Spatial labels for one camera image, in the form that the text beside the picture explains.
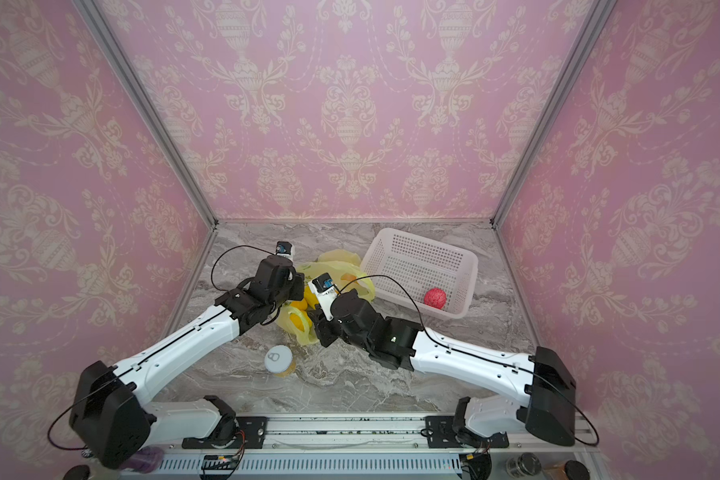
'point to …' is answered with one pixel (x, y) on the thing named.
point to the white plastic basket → (403, 267)
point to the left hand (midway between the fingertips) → (300, 276)
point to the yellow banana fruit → (303, 305)
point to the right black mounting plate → (441, 432)
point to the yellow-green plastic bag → (347, 272)
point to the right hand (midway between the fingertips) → (312, 310)
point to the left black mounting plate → (239, 432)
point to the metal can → (524, 465)
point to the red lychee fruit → (435, 297)
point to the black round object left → (78, 472)
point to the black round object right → (576, 470)
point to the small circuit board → (219, 462)
